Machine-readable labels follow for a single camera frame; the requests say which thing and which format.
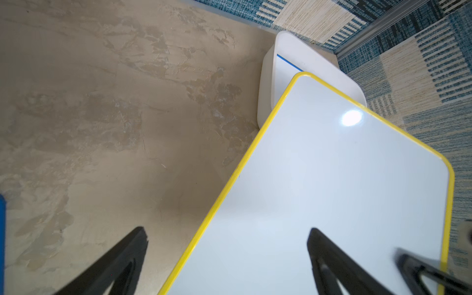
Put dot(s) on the blue whiteboard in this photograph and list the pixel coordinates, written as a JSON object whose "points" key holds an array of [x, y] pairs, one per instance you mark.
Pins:
{"points": [[2, 242], [283, 74]]}

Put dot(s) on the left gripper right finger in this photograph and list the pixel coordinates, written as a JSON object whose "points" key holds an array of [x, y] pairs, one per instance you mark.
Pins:
{"points": [[333, 269]]}

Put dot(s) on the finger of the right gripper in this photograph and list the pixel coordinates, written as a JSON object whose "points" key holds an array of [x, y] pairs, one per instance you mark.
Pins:
{"points": [[417, 275]]}

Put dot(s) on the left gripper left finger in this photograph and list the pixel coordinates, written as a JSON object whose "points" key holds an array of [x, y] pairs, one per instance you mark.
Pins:
{"points": [[118, 270]]}

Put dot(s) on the yellow whiteboard back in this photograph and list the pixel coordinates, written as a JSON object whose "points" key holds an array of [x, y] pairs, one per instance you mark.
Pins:
{"points": [[324, 161]]}

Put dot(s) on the white storage box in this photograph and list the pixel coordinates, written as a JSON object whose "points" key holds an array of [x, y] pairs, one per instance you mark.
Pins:
{"points": [[307, 59]]}

